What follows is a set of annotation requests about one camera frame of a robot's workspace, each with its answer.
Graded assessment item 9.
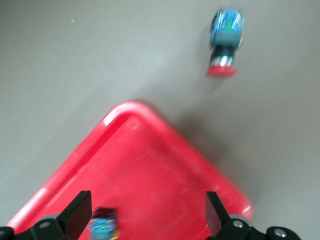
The brown table cover sheet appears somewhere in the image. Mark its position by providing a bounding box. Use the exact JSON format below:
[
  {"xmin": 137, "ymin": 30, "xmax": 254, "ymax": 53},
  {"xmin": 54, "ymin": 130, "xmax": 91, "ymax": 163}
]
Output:
[{"xmin": 0, "ymin": 0, "xmax": 320, "ymax": 240}]

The red plastic tray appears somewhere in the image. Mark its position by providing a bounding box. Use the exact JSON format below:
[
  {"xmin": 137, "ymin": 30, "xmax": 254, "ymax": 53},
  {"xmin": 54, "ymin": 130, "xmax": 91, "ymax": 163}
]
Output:
[{"xmin": 4, "ymin": 99, "xmax": 254, "ymax": 240}]

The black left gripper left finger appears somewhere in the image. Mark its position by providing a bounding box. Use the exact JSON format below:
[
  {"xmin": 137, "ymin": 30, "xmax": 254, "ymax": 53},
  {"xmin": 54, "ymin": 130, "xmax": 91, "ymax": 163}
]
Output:
[{"xmin": 29, "ymin": 190, "xmax": 93, "ymax": 240}]

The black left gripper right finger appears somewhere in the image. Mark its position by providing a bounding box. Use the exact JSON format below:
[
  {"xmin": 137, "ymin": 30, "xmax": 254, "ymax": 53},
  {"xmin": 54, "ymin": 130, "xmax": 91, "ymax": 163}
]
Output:
[{"xmin": 206, "ymin": 191, "xmax": 266, "ymax": 240}]

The red push button switch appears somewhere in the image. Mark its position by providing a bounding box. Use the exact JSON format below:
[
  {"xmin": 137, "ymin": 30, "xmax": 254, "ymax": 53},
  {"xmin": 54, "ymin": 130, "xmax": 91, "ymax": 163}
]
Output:
[
  {"xmin": 206, "ymin": 8, "xmax": 245, "ymax": 77},
  {"xmin": 87, "ymin": 207, "xmax": 121, "ymax": 240}
]

